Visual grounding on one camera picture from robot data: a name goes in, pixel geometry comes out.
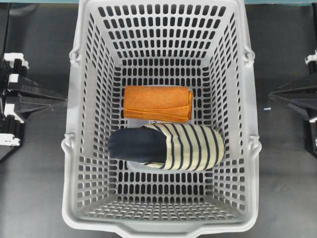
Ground rolled orange towel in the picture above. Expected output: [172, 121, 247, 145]
[123, 86, 194, 122]

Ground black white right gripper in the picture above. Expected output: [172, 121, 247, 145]
[269, 50, 317, 151]

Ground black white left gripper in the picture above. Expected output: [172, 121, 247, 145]
[0, 53, 67, 146]

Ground grey plastic shopping basket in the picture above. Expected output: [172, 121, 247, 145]
[61, 0, 262, 238]

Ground striped cream navy slipper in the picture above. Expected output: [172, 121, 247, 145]
[108, 123, 225, 171]

